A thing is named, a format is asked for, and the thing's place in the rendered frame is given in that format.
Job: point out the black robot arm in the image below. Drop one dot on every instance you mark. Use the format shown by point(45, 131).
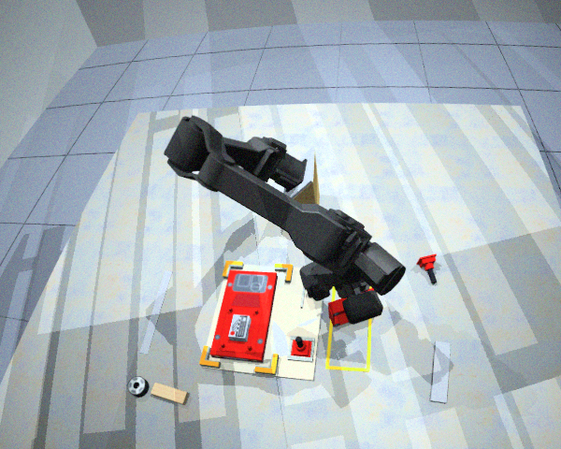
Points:
point(240, 170)

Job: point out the black toy wheel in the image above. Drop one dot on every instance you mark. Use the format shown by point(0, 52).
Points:
point(138, 386)

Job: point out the light grey flat strip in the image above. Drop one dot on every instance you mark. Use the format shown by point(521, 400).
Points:
point(155, 313)

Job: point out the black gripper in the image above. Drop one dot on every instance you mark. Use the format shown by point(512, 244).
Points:
point(360, 304)

